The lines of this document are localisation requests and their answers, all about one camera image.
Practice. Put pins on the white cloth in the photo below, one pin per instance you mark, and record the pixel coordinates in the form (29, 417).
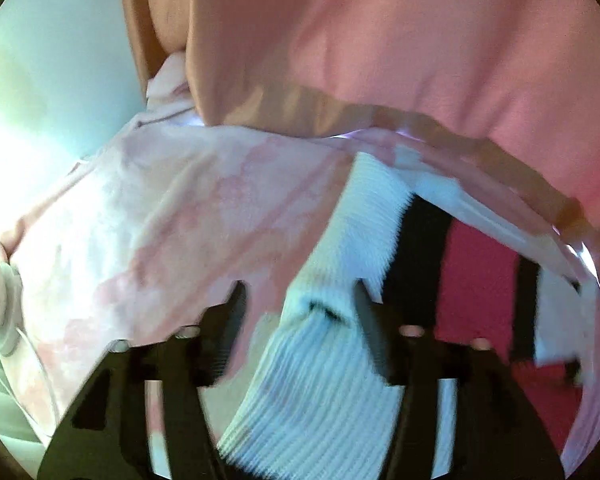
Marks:
(560, 320)

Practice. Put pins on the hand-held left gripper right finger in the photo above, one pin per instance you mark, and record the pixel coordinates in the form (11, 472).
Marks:
(375, 331)

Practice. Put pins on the pink tie-dye garment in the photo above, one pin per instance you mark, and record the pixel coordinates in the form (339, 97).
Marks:
(145, 220)

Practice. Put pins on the white ribbed sock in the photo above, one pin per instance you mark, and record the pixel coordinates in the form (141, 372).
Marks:
(325, 400)

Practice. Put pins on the clear plastic bin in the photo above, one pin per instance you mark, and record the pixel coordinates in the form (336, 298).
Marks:
(480, 150)

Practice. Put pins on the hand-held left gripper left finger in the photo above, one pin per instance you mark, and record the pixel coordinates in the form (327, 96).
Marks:
(231, 321)

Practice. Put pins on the salmon pink cloth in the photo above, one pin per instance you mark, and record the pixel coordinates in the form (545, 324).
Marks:
(380, 35)

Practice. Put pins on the black cloth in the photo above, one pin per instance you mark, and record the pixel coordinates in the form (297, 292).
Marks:
(420, 250)

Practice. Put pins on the red cloth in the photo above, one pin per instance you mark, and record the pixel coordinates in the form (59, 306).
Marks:
(472, 280)

